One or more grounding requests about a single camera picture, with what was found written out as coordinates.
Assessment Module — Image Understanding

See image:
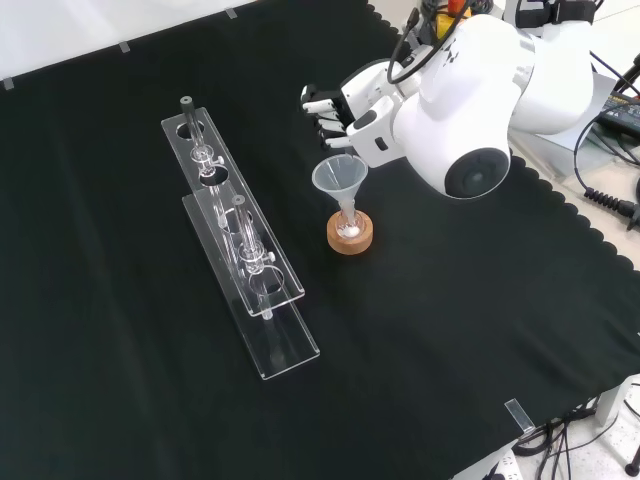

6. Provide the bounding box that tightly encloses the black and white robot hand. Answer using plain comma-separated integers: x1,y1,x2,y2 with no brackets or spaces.
299,58,422,170

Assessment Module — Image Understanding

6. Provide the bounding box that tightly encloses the clear plastic funnel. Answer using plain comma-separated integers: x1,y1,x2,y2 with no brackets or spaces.
311,155,370,217

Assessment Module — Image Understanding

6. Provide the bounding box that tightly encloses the glass round-bottom flask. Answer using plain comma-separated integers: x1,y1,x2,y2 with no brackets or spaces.
334,198,363,239

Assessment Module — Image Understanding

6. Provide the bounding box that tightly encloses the clear acrylic funnel stand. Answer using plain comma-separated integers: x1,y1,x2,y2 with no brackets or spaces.
160,94,322,383

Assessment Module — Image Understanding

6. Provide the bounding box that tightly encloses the yellow stop button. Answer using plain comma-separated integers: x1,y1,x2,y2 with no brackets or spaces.
433,0,472,40

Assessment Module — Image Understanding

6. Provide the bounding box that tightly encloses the pale grey board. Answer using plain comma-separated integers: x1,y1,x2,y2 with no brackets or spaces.
519,69,621,177

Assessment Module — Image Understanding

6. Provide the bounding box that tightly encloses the black bench cloth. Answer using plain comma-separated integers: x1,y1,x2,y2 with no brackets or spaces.
0,0,640,480

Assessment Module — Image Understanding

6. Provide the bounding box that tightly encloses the black power adapter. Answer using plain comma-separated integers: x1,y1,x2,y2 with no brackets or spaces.
596,91,640,140

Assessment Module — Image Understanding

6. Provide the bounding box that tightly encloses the clear tape strip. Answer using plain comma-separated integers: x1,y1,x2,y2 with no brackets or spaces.
504,397,536,434

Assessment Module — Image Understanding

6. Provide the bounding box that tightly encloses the white power strip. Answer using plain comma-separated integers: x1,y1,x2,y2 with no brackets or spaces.
478,451,522,480

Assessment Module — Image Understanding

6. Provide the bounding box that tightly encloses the black tripod leg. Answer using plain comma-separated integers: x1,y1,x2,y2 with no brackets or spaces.
623,382,640,476

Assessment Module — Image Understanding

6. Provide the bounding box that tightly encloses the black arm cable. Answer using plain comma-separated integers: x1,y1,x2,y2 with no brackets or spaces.
386,0,474,85

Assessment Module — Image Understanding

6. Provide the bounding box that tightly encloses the cork ring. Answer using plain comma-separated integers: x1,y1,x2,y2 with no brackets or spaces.
326,209,376,256

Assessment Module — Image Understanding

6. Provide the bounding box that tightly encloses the black cable with ribbed plug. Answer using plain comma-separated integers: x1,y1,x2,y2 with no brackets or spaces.
573,110,640,224

